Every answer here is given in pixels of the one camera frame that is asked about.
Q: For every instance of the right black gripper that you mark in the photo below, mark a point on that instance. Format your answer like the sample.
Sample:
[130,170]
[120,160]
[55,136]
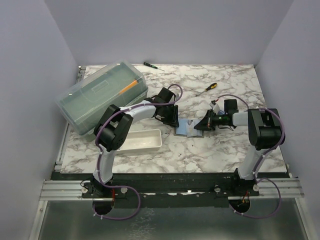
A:
[207,123]

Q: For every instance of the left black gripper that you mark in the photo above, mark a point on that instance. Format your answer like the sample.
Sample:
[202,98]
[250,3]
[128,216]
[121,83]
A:
[173,121]

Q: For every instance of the blue credit card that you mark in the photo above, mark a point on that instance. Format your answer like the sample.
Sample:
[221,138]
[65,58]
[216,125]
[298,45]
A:
[181,130]

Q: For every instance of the grey card holder wallet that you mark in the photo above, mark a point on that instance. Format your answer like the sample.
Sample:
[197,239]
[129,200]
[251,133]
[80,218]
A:
[197,121]

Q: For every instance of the dark grey credit card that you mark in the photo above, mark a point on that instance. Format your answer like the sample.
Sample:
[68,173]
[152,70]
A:
[190,129]

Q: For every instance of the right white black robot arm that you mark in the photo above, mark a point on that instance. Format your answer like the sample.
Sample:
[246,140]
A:
[265,132]

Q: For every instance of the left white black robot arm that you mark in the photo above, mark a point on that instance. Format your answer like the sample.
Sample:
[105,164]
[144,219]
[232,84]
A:
[114,125]

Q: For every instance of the white rectangular tray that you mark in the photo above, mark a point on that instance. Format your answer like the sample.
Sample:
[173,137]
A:
[140,142]

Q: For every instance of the orange pencil in toolbox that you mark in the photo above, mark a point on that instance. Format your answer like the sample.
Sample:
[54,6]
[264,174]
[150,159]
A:
[131,85]

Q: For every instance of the small green black screwdriver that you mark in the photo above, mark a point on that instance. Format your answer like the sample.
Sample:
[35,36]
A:
[152,66]

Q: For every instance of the translucent green plastic toolbox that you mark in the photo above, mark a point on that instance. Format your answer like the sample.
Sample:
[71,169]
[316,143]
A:
[83,104]

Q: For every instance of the yellow black handle screwdriver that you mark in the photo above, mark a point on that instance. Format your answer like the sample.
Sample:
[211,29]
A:
[210,87]

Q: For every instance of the black front mounting rail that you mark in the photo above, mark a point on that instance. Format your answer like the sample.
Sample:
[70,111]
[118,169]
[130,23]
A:
[154,190]

